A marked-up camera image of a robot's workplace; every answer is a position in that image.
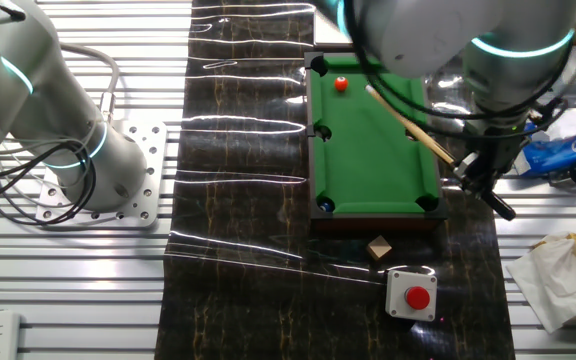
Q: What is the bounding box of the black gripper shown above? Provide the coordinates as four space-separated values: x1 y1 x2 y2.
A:
453 139 523 200

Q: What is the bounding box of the wooden pool cue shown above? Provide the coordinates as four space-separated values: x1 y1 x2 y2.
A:
364 83 518 222

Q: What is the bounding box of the mini green pool table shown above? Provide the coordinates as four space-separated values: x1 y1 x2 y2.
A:
303 51 448 234

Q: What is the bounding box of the blue tissue pack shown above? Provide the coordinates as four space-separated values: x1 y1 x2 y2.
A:
512 109 576 177

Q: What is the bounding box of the small wooden cube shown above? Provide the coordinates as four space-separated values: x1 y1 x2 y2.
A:
366 234 393 261

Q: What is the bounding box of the red emergency stop button box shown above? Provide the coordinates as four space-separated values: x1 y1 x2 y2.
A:
385 268 439 323

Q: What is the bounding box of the crumpled white paper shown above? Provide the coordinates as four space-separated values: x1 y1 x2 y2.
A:
506 237 576 335

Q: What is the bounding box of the black marble pattern mat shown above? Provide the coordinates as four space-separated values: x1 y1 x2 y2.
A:
153 0 517 360

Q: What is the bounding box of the gripper cable loop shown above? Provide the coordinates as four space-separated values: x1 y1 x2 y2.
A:
342 0 576 142

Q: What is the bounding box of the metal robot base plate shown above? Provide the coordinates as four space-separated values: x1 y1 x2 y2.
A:
35 119 168 230

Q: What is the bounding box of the thick grey cable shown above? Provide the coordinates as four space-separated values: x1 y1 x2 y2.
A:
60 42 122 124

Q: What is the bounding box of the black base cable bundle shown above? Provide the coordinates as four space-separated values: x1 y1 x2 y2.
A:
0 139 98 226

